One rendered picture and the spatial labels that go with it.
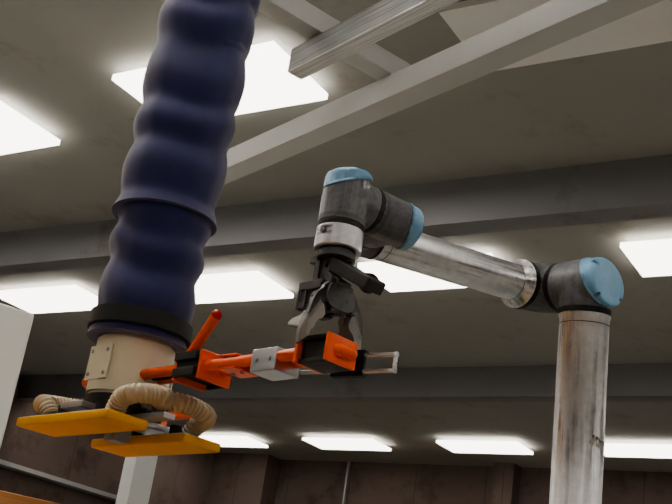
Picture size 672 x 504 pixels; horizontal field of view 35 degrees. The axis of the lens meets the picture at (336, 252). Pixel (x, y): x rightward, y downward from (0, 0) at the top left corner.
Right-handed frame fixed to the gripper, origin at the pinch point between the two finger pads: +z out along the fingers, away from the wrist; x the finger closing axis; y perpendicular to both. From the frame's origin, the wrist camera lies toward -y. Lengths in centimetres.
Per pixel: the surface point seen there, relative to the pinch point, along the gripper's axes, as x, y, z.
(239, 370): 2.8, 21.0, 1.6
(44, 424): 15, 65, 13
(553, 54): -276, 155, -266
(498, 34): -162, 101, -195
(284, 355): 4.5, 6.9, 0.6
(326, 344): 5.8, -4.9, 0.1
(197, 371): 5.6, 30.1, 1.8
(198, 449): -9.1, 44.6, 13.0
